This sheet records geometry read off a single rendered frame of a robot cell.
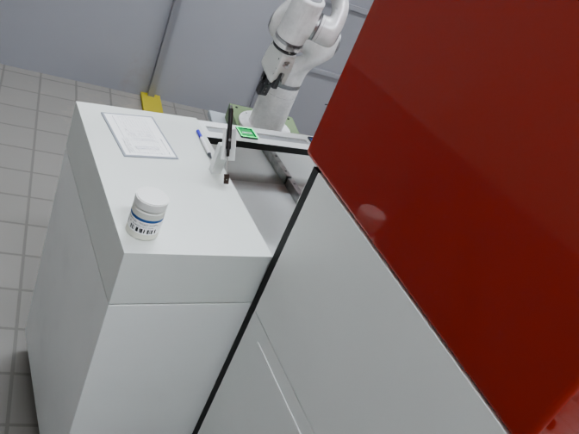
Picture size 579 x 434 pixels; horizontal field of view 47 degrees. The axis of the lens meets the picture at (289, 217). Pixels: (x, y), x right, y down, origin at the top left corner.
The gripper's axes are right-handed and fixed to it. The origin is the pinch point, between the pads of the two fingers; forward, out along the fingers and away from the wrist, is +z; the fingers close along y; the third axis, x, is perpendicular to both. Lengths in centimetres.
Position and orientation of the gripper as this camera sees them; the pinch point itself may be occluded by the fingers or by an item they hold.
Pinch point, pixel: (263, 88)
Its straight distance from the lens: 196.3
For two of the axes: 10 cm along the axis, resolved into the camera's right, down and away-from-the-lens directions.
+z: -4.3, 6.4, 6.4
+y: -3.0, -7.7, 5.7
